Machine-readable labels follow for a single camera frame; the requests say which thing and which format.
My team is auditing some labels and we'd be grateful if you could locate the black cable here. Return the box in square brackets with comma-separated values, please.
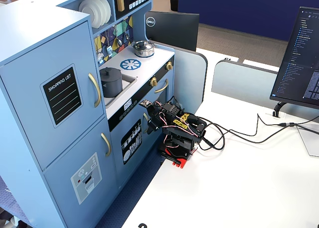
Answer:
[199, 113, 319, 151]
[199, 122, 319, 151]

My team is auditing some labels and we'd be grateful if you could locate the gray pot lid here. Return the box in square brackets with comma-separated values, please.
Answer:
[99, 67, 123, 83]

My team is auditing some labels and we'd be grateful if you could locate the steel ladle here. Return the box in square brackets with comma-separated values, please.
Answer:
[116, 23, 123, 46]

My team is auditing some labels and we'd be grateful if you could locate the fridge door with shopping list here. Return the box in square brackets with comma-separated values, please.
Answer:
[0, 20, 107, 171]

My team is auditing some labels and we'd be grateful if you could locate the dishwasher door with cutlery print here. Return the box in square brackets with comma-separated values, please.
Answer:
[109, 108, 162, 189]

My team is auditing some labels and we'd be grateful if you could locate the gray pot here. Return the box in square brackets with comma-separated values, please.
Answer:
[100, 74, 124, 98]

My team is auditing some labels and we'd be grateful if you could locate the fridge door with dispenser print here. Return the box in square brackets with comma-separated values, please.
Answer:
[42, 115, 119, 228]

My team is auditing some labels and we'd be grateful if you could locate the short gold fridge handle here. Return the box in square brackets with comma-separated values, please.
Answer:
[100, 132, 112, 158]

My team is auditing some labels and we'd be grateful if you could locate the red arm base mount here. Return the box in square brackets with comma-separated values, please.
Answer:
[159, 143, 197, 169]

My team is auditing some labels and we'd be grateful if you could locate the white toy plate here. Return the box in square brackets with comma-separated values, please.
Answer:
[87, 0, 107, 26]
[93, 0, 112, 24]
[78, 0, 97, 29]

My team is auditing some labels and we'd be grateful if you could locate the gray desk divider panel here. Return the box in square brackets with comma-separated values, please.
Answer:
[154, 42, 208, 114]
[211, 59, 279, 111]

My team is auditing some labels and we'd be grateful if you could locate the gray flat plate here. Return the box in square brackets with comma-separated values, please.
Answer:
[296, 125, 319, 157]

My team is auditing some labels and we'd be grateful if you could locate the black Dell monitor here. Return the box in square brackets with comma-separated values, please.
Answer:
[144, 10, 200, 52]

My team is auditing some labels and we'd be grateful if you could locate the long gold fridge handle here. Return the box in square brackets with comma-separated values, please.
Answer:
[88, 72, 102, 108]

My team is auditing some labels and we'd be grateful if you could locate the steel spatula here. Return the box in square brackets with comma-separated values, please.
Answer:
[106, 28, 113, 56]

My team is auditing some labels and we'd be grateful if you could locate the gray toy sink basin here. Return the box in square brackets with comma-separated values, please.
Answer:
[103, 73, 138, 108]

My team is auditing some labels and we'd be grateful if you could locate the shiny steel pot lid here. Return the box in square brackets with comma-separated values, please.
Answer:
[132, 40, 154, 51]

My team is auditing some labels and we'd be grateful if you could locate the steel skimmer utensil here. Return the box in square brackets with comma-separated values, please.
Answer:
[97, 29, 104, 64]

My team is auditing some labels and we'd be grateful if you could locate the black microwave door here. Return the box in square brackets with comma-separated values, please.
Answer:
[113, 0, 153, 20]

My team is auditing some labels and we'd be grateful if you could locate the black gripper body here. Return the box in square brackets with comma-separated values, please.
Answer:
[147, 102, 166, 126]

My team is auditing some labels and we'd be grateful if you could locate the monitor with lit screen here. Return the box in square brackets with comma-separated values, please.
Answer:
[270, 6, 319, 111]

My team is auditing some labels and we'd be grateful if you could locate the blue wooden toy kitchen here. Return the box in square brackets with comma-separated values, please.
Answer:
[0, 0, 176, 228]

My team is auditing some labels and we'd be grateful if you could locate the gold oven handle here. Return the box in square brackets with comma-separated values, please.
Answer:
[154, 78, 169, 94]

